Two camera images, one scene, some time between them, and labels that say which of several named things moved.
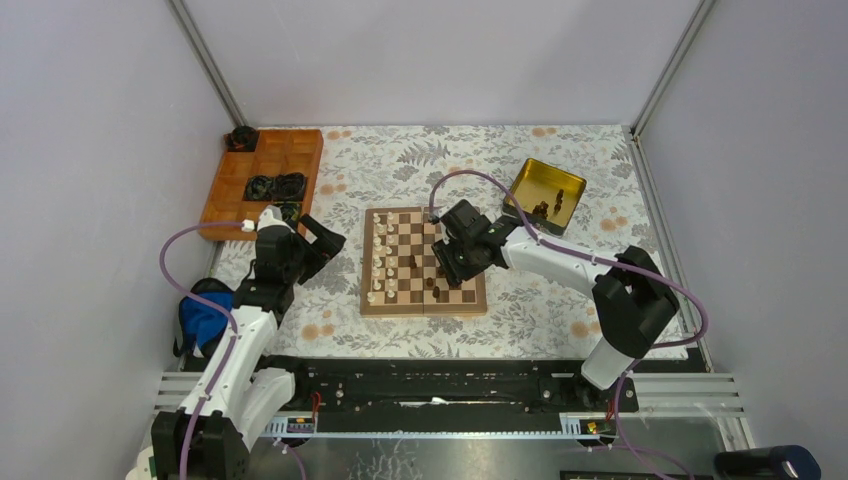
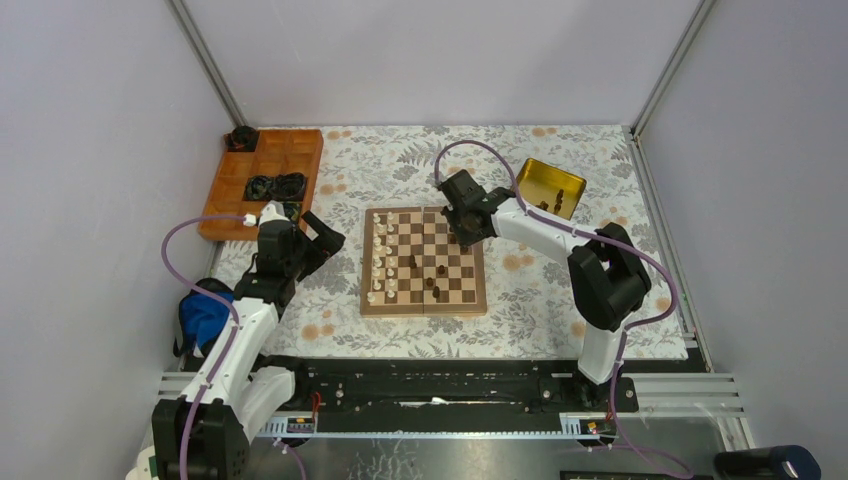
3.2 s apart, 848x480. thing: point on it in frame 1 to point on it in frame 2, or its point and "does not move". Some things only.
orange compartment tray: [283, 172] does not move
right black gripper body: [456, 260] to [462, 232]
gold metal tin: [546, 195] does not move
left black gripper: [327, 244] does not move
